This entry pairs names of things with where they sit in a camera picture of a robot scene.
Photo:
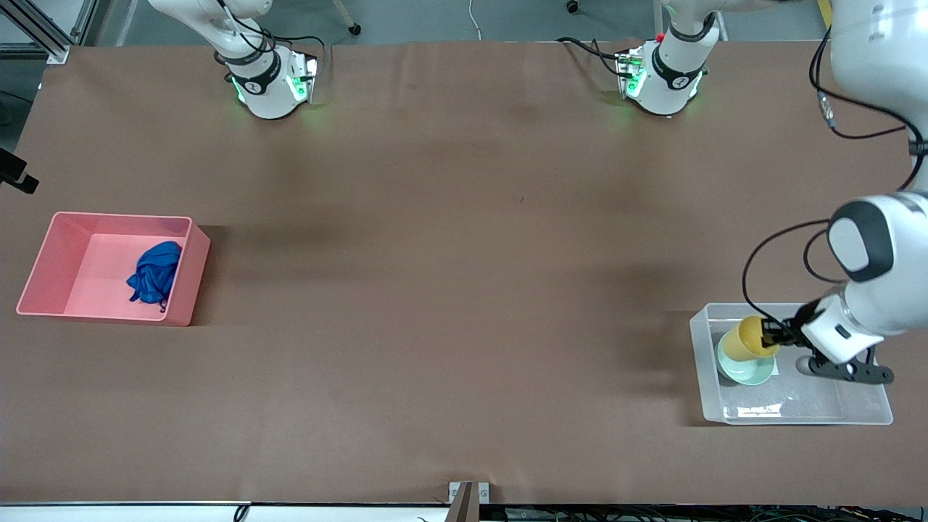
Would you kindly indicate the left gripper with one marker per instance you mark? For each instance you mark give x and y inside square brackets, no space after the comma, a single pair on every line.
[802,318]

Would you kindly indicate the yellow plastic cup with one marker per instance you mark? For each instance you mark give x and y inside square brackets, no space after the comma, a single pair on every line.
[743,341]

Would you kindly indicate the mint green bowl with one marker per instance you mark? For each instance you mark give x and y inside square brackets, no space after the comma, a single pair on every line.
[739,371]

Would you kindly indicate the blue microfibre cloth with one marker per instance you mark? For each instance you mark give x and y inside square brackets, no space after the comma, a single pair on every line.
[154,274]

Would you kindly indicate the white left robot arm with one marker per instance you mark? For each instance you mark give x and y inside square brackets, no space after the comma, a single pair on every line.
[881,65]

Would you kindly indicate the clear plastic bin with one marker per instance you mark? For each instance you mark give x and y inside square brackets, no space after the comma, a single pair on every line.
[797,402]

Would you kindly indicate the pink plastic bin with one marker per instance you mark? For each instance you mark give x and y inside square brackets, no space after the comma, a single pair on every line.
[94,279]

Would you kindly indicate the aluminium frame post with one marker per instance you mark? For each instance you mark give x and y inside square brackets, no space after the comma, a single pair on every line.
[43,29]

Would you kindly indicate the metal table edge bracket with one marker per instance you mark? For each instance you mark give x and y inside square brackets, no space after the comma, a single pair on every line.
[468,500]

